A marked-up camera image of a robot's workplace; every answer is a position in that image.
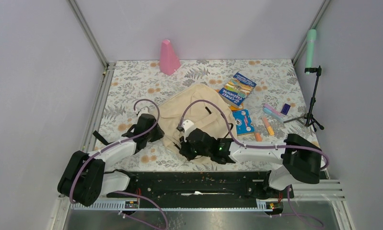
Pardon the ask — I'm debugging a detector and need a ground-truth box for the beige canvas backpack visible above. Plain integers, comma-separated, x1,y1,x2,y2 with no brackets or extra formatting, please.
140,84,237,153

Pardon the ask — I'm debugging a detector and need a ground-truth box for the dark blue treehouse book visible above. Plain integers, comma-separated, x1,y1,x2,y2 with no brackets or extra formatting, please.
218,72,257,108

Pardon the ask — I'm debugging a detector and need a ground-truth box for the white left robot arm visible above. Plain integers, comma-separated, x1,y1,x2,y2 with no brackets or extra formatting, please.
57,114,164,207

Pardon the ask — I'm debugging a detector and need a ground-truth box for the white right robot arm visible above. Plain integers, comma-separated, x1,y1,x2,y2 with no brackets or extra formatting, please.
179,129,323,197

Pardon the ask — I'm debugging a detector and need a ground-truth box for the orange paperback book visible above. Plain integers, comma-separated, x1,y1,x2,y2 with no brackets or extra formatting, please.
216,89,244,111

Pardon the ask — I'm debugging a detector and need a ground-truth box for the light blue paperback book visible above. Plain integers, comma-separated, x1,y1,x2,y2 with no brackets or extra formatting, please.
232,109,255,136

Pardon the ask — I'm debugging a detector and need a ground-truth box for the orange highlighter pen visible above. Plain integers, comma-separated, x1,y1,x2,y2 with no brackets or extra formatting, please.
254,132,262,142

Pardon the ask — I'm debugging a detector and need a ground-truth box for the pink cone block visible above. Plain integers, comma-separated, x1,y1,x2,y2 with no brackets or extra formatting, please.
160,39,181,75

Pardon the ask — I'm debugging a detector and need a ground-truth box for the yellow highlighter pen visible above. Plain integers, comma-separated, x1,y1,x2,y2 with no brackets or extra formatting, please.
261,115,275,136

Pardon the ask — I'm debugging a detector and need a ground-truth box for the light blue highlighter pen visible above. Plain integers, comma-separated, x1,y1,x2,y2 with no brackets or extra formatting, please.
263,107,284,123

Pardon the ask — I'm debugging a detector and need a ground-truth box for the pink highlighter pen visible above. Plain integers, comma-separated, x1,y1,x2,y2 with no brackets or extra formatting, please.
263,103,285,118

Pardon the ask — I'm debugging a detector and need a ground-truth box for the purple toy brick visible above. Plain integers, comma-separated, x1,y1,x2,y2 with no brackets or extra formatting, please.
280,103,291,115

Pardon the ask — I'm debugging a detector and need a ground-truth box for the black tripod stand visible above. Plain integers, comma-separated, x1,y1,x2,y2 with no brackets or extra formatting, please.
283,66,325,132

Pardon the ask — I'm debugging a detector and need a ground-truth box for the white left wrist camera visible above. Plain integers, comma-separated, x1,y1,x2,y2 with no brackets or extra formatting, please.
137,106,150,117

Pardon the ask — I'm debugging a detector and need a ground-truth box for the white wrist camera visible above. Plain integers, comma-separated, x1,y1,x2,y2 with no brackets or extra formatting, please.
176,120,197,142
137,106,150,117

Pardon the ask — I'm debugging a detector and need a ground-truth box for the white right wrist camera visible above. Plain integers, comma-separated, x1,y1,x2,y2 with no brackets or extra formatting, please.
176,120,197,142

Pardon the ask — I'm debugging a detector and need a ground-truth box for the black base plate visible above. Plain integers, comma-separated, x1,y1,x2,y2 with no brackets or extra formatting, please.
124,171,294,199

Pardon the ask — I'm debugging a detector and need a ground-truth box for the aluminium cable duct rail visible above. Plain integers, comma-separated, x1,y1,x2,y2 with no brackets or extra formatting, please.
71,197,282,212

